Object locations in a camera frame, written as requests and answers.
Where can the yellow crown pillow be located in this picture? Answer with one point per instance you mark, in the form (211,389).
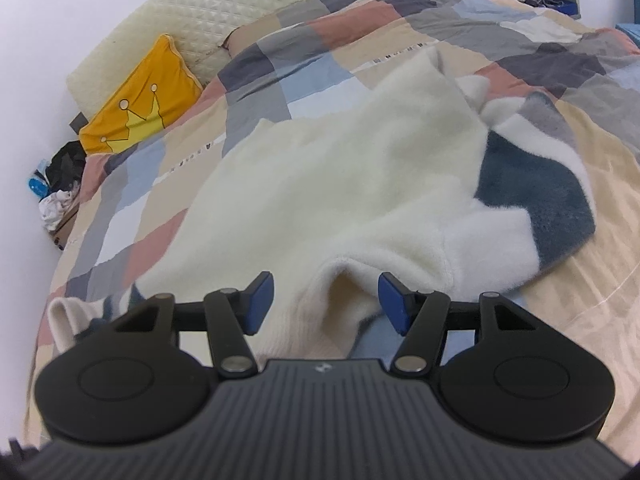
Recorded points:
(154,95)

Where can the white crumpled cloth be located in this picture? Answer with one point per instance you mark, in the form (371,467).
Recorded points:
(55,206)

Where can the blue tray with clutter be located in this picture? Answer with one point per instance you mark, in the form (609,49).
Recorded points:
(567,7)

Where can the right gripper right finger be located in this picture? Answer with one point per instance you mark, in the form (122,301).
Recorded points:
(497,368)

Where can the cream striped fleece sweater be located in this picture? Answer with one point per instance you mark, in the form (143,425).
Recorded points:
(429,179)

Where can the black clothing pile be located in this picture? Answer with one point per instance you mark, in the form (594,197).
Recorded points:
(66,167)

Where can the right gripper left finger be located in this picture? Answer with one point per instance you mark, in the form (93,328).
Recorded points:
(153,369)

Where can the cardboard box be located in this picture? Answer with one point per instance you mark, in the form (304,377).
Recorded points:
(61,233)

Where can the blue packet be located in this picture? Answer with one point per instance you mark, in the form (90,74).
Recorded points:
(38,182)

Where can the patchwork quilt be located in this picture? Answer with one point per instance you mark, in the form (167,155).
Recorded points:
(321,57)

